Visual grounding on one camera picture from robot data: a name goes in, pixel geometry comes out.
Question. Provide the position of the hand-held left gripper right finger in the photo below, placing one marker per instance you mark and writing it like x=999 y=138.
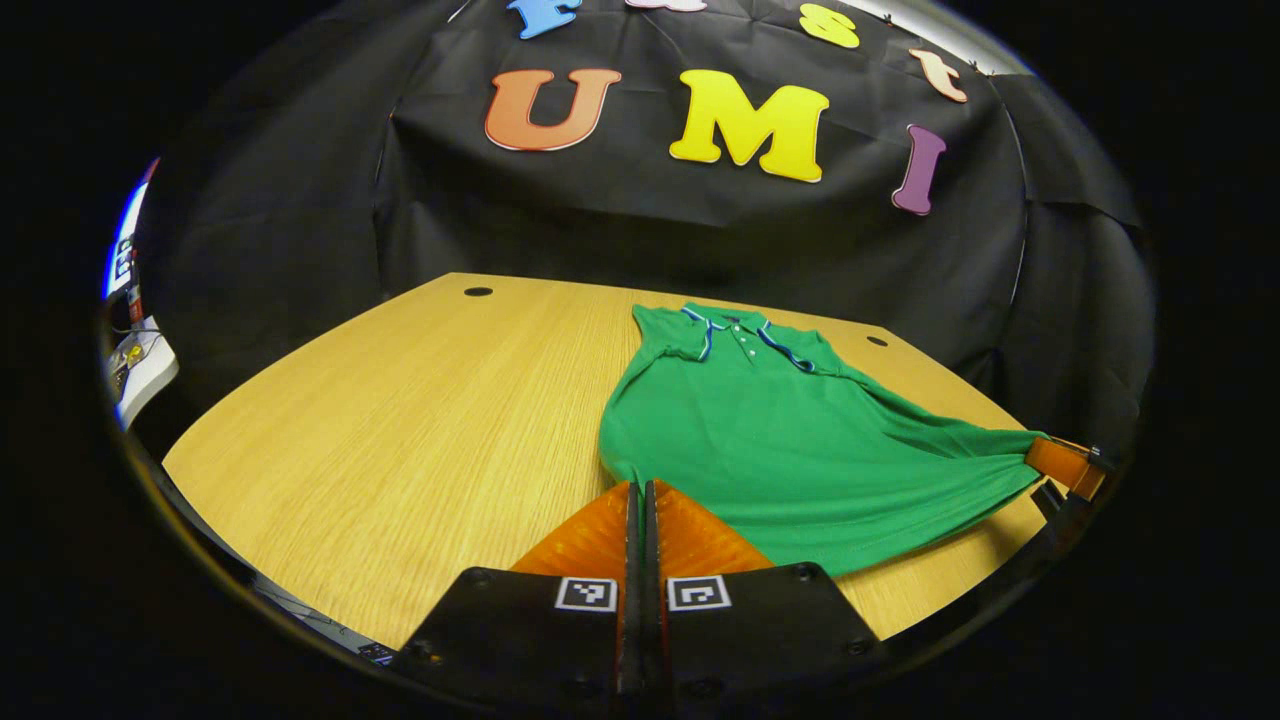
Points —
x=770 y=625

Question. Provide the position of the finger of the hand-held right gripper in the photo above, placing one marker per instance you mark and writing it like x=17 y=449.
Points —
x=1065 y=463

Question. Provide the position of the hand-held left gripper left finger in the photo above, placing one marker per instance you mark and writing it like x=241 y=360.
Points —
x=520 y=625

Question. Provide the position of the green T-shirt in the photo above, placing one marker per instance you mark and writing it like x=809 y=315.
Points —
x=780 y=440

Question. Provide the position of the black backdrop cloth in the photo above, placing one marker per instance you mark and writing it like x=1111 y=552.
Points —
x=700 y=220

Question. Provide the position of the white side table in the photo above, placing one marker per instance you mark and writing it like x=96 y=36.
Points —
x=150 y=375

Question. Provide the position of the red label drink bottle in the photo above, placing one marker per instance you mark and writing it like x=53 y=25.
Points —
x=135 y=303

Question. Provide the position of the computer monitor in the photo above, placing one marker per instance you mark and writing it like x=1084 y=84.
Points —
x=125 y=240

